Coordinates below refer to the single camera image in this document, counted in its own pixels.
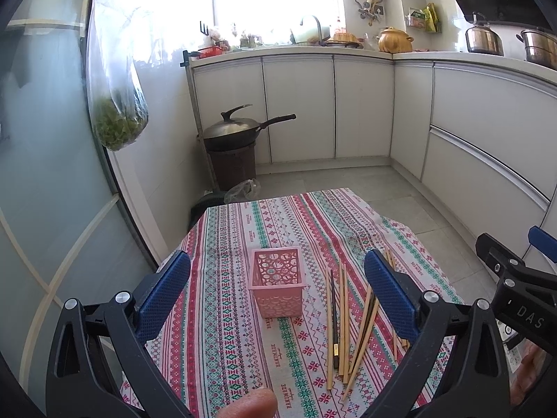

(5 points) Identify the bamboo chopstick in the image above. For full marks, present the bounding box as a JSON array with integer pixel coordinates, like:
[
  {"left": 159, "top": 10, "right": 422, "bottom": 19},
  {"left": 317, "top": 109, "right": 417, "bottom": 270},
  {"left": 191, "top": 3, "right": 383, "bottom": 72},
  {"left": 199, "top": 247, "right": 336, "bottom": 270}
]
[{"left": 341, "top": 287, "right": 379, "bottom": 402}]

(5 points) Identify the light wooden chopstick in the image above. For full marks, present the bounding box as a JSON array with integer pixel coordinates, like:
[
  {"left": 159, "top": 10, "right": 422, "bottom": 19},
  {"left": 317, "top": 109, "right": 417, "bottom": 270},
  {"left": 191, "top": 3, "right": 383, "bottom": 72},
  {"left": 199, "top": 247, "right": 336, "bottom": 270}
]
[{"left": 339, "top": 263, "right": 350, "bottom": 385}]

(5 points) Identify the kitchen faucet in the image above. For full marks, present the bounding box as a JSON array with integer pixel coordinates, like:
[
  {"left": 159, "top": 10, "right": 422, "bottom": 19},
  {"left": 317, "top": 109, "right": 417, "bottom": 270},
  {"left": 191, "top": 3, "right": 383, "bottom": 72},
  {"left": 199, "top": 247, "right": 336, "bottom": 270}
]
[{"left": 297, "top": 15, "right": 330, "bottom": 46}]

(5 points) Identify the person's right hand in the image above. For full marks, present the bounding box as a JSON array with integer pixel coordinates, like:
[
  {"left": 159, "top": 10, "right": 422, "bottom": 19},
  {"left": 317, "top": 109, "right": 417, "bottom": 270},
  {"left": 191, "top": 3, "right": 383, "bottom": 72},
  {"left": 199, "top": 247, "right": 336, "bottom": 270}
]
[{"left": 510, "top": 341, "right": 556, "bottom": 417}]

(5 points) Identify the person's left hand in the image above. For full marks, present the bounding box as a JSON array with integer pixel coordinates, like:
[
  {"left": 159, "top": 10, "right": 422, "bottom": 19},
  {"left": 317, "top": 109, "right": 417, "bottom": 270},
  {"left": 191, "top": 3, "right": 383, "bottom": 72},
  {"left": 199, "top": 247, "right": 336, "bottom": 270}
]
[{"left": 217, "top": 388, "right": 279, "bottom": 418}]

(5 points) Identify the wooden chopstick on cloth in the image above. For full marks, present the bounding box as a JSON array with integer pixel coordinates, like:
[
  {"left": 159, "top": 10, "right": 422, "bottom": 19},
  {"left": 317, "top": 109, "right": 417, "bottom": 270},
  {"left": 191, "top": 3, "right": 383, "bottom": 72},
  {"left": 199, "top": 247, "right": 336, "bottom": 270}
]
[{"left": 384, "top": 248, "right": 410, "bottom": 359}]

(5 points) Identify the patterned striped tablecloth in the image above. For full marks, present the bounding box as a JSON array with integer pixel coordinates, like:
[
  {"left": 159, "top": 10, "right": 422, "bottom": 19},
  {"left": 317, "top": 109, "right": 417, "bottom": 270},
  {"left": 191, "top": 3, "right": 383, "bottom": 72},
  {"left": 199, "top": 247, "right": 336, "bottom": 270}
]
[{"left": 146, "top": 188, "right": 458, "bottom": 417}]

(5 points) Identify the steel stock pot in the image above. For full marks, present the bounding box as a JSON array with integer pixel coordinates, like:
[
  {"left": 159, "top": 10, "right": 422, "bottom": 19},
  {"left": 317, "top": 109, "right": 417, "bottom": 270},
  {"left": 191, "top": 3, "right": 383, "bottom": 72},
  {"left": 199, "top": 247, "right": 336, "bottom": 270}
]
[{"left": 516, "top": 29, "right": 557, "bottom": 70}]

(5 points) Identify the pink perforated utensil basket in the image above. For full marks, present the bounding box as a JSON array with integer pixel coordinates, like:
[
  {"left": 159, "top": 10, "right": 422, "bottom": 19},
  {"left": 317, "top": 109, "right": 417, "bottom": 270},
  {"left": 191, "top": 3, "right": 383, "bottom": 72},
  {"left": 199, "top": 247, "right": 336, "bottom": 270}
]
[{"left": 248, "top": 246, "right": 307, "bottom": 319}]

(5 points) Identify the green dustpan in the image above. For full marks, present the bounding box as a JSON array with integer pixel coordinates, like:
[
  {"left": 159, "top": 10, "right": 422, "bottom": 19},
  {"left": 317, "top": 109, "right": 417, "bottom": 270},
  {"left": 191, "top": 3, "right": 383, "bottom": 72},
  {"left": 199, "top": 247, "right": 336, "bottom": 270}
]
[{"left": 188, "top": 191, "right": 226, "bottom": 231}]

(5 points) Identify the clear plastic bag on floor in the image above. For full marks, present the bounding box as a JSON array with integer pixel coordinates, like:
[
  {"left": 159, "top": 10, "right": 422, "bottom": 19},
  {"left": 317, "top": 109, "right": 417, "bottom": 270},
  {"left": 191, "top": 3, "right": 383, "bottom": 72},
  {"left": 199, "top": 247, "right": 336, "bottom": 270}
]
[{"left": 224, "top": 178, "right": 261, "bottom": 204}]

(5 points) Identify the dark brown wicker bin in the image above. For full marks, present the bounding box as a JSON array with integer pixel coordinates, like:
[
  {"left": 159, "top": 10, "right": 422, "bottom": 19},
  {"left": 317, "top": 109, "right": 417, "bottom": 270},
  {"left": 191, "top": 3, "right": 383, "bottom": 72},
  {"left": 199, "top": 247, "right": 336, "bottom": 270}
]
[{"left": 209, "top": 143, "right": 257, "bottom": 192}]

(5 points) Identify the yellow ceramic casserole pot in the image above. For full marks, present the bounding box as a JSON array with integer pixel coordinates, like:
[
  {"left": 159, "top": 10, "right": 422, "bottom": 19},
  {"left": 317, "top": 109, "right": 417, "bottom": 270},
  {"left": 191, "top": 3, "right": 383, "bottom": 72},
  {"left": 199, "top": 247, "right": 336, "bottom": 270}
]
[{"left": 378, "top": 26, "right": 414, "bottom": 54}]

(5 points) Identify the black wok with lid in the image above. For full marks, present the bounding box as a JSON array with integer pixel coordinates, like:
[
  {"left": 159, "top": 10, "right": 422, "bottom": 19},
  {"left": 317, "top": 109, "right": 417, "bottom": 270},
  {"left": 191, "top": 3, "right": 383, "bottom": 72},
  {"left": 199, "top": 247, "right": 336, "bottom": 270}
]
[{"left": 203, "top": 104, "right": 297, "bottom": 152}]

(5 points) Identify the red basket on counter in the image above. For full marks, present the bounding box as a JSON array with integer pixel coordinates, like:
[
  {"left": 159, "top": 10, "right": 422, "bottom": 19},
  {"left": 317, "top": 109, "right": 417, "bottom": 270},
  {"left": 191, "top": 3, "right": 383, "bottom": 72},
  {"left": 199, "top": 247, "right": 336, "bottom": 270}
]
[{"left": 190, "top": 45, "right": 225, "bottom": 60}]

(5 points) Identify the plastic bag of greens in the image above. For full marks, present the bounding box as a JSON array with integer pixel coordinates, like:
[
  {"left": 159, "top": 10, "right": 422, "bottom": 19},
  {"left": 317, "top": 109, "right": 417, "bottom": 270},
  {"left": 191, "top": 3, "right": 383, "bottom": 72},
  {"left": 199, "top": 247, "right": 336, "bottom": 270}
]
[{"left": 86, "top": 0, "right": 149, "bottom": 152}]

